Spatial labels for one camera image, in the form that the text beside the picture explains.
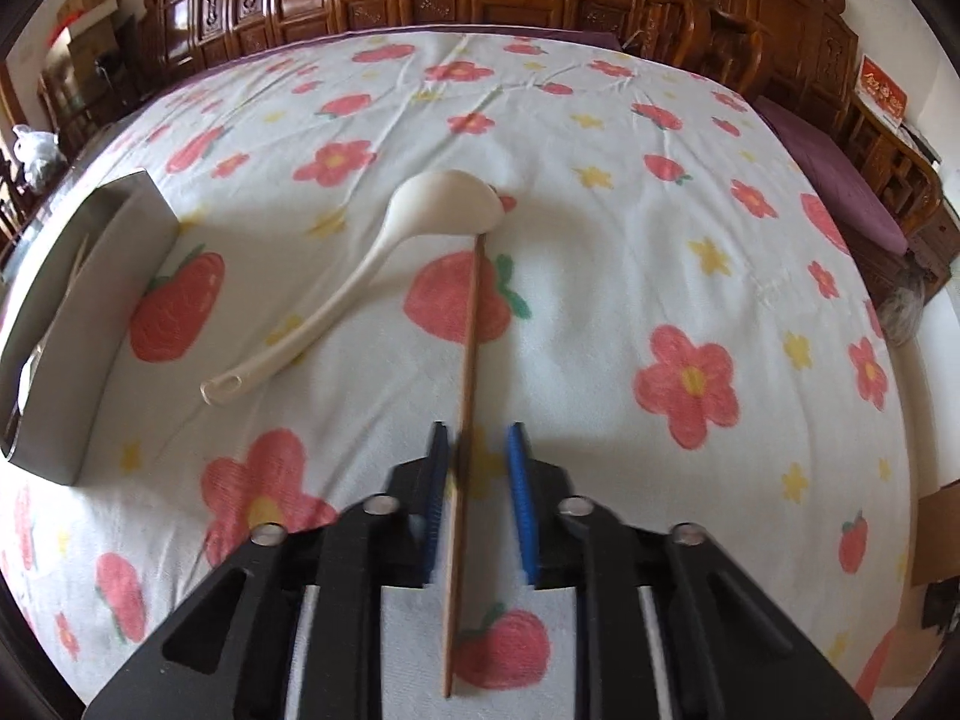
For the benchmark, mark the wooden side table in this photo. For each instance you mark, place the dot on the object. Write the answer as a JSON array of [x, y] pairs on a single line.
[[906, 184]]

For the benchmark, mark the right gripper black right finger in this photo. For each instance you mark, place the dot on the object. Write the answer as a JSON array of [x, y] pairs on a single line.
[[548, 551]]

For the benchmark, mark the purple seat cushion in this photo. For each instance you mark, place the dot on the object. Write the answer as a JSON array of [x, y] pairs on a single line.
[[841, 188]]

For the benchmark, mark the light bamboo chopstick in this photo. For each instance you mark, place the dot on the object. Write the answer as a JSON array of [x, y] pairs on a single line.
[[76, 266]]

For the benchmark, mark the brown wooden chopstick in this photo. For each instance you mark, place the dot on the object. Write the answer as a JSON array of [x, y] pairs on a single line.
[[459, 474]]

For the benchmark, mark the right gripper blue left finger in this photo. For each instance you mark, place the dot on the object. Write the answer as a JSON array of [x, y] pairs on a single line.
[[419, 486]]

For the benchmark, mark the grey metal tray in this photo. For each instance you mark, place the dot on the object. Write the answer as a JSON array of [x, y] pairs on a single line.
[[48, 411]]

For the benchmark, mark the carved wooden armchair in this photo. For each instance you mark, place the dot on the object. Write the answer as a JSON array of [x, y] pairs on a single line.
[[800, 54]]

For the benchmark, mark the red card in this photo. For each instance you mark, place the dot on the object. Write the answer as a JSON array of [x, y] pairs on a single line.
[[881, 94]]

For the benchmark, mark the floral strawberry tablecloth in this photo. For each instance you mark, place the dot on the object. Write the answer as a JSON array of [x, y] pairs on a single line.
[[667, 306]]

